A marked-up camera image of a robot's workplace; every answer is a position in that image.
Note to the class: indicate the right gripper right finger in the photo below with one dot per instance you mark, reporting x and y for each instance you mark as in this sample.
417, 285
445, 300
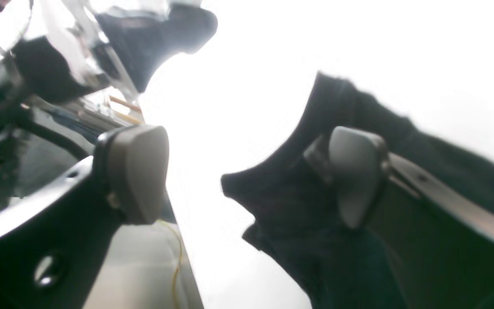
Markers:
439, 245

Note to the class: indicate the black T-shirt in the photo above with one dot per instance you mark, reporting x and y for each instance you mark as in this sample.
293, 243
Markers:
293, 198

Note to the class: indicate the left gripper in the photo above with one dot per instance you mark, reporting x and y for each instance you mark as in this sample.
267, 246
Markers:
62, 50

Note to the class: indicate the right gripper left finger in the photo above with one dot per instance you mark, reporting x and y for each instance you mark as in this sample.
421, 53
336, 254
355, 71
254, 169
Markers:
54, 242

